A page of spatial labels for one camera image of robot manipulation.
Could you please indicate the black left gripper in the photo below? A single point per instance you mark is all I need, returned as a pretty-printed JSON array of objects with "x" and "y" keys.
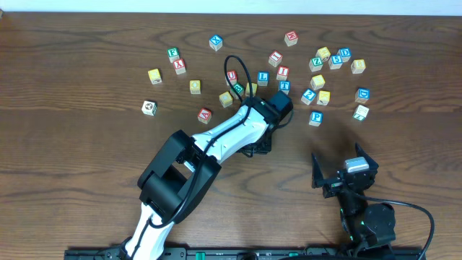
[{"x": 260, "y": 147}]

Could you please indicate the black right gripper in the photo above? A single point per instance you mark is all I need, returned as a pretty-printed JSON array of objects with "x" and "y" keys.
[{"x": 341, "y": 181}]

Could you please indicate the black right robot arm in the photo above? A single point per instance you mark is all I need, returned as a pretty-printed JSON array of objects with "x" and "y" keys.
[{"x": 369, "y": 225}]

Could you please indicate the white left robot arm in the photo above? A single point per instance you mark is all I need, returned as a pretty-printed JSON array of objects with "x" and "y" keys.
[{"x": 183, "y": 170}]

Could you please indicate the blue P wooden block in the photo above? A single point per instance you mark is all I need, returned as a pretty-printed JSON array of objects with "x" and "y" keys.
[{"x": 316, "y": 118}]

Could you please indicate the green white Z block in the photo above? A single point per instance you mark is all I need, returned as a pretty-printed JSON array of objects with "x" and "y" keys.
[{"x": 361, "y": 112}]

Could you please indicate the yellow acorn wooden block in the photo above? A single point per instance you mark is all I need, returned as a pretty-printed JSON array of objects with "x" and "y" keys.
[{"x": 226, "y": 99}]

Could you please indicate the yellow block beside B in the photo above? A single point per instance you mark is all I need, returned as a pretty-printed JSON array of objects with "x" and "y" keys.
[{"x": 251, "y": 89}]

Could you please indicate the green B wooden block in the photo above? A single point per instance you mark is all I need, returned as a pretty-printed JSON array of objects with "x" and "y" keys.
[{"x": 237, "y": 91}]

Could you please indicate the blue T wooden block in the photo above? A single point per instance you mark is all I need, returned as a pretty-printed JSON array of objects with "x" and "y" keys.
[{"x": 285, "y": 86}]

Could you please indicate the blue L wooden block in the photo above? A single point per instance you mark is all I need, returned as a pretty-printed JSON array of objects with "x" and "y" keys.
[{"x": 263, "y": 78}]

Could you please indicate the red A wooden block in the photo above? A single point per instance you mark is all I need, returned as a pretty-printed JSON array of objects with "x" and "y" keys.
[{"x": 204, "y": 116}]

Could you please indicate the blue 2 wooden block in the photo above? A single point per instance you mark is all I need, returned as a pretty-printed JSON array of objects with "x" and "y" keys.
[{"x": 308, "y": 96}]

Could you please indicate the yellow hammer wooden block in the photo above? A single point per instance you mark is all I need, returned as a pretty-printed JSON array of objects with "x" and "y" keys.
[{"x": 323, "y": 97}]

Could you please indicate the blue D block right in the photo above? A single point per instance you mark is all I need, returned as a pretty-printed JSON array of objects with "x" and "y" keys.
[{"x": 362, "y": 95}]

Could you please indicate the blue d block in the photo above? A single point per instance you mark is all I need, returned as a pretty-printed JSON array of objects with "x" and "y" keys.
[
  {"x": 345, "y": 54},
  {"x": 362, "y": 95}
]

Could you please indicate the red U block centre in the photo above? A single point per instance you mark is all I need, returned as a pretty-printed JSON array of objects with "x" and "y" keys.
[{"x": 231, "y": 77}]

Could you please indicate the red I block lower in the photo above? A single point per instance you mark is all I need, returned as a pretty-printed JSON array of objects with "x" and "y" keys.
[{"x": 282, "y": 73}]

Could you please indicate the red i block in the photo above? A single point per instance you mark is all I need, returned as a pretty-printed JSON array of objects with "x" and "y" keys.
[
  {"x": 275, "y": 58},
  {"x": 282, "y": 73}
]

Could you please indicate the yellow block mid right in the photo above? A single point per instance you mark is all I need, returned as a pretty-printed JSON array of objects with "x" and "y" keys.
[{"x": 317, "y": 82}]

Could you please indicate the red I block upper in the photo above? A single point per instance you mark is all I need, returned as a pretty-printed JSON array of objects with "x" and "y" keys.
[{"x": 275, "y": 58}]

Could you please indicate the yellow O wooden block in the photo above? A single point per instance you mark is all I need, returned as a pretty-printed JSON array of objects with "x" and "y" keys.
[{"x": 195, "y": 87}]

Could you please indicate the green Z wooden block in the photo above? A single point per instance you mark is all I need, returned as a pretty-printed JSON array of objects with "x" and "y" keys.
[{"x": 315, "y": 64}]

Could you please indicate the yellow 8 wooden block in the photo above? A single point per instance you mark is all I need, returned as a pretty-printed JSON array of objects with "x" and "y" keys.
[{"x": 358, "y": 66}]

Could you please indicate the blue 5 wooden block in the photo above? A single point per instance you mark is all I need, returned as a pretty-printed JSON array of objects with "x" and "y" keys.
[{"x": 335, "y": 62}]

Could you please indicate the yellow block behind Z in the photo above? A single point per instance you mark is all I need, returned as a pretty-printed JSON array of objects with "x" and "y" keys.
[{"x": 323, "y": 53}]

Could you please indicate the red block far back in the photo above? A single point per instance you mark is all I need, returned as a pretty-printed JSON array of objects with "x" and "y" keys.
[{"x": 291, "y": 38}]

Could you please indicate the blue D block upper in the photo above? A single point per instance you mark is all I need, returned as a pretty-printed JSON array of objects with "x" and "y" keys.
[{"x": 345, "y": 54}]

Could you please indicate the blue X wooden block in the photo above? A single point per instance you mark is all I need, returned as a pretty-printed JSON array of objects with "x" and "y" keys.
[{"x": 215, "y": 42}]

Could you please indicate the red X wooden block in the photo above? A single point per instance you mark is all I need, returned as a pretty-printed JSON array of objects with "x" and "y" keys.
[{"x": 179, "y": 66}]

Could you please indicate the soccer ball O wooden block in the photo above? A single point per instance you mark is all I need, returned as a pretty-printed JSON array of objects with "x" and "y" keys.
[{"x": 149, "y": 108}]

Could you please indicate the green F wooden block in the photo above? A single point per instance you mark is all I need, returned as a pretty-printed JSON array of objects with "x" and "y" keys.
[{"x": 173, "y": 54}]

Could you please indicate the yellow G wooden block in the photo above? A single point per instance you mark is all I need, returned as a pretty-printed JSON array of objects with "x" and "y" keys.
[{"x": 155, "y": 76}]

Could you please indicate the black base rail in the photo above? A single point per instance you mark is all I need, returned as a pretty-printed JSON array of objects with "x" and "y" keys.
[{"x": 311, "y": 252}]

